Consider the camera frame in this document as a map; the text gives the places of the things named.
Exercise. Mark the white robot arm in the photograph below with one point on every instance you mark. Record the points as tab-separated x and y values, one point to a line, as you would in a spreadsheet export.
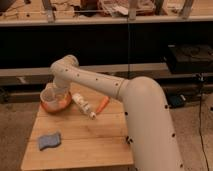
151	133

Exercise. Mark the orange carrot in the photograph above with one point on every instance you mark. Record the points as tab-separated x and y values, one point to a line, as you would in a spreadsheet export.
102	104

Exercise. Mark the white tube bottle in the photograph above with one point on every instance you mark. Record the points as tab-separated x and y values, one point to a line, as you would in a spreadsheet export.
83	105

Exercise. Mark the orange ceramic bowl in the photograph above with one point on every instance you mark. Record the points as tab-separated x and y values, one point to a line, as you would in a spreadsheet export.
54	107

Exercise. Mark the clear plastic container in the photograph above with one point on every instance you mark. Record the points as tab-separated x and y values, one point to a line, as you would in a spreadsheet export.
121	7

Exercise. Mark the black box on shelf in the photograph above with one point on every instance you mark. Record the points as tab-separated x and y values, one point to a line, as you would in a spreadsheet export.
188	59

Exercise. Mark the blue sponge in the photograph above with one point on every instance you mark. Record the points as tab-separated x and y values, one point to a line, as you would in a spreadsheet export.
49	141

